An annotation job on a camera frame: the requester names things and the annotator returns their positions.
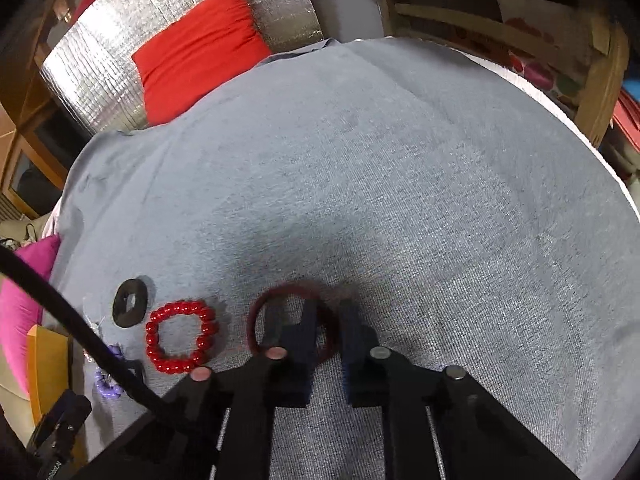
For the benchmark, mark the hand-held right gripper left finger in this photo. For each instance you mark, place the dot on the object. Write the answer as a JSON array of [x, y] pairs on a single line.
[[295, 345]]

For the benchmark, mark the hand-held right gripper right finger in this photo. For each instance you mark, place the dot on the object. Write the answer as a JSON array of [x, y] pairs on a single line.
[[357, 350]]

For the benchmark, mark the dark red bangle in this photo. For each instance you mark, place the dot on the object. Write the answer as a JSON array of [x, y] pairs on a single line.
[[295, 288]]

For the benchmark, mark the orange cardboard box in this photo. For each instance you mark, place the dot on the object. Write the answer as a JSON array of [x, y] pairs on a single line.
[[45, 360]]

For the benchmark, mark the pink pillow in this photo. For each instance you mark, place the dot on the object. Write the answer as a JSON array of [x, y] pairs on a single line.
[[25, 270]]

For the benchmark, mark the grey blanket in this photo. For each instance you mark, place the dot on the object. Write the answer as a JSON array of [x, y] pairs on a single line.
[[400, 185]]

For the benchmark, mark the wooden cabinet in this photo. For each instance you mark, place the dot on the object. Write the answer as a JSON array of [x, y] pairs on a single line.
[[20, 125]]

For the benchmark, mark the red pillow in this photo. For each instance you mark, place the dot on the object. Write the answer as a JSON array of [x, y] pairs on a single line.
[[200, 50]]

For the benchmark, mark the silver insulation sheet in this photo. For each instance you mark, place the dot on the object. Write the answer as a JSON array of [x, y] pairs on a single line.
[[90, 60]]

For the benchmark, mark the red folder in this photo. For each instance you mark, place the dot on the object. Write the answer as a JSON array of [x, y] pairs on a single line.
[[627, 120]]

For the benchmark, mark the colourful spotted cloth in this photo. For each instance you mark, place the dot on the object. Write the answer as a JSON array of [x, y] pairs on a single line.
[[535, 35]]

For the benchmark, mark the wooden chair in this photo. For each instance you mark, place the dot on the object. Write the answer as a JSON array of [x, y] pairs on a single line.
[[607, 60]]

